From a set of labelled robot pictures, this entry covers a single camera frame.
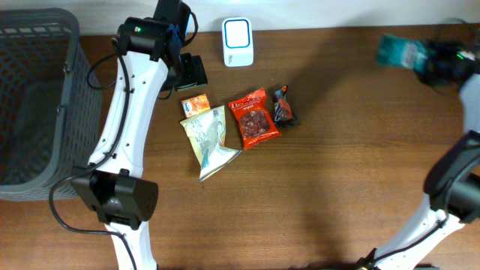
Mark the black orange snack packet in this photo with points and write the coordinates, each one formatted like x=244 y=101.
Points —
x=284 y=116

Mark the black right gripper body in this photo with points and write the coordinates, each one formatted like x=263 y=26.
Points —
x=430 y=58

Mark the white barcode scanner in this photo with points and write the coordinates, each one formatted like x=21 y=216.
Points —
x=238 y=44

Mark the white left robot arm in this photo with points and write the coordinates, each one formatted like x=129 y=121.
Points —
x=150 y=60

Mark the cream chips bag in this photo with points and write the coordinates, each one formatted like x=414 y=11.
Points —
x=206 y=132

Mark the dark grey plastic basket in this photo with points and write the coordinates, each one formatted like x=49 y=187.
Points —
x=49 y=116

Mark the red snack bag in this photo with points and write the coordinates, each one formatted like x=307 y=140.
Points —
x=254 y=120

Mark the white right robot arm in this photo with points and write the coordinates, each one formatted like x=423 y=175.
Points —
x=451 y=188

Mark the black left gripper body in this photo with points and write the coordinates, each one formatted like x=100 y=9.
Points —
x=193 y=71

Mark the small orange box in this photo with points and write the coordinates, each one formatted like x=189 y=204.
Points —
x=195 y=105

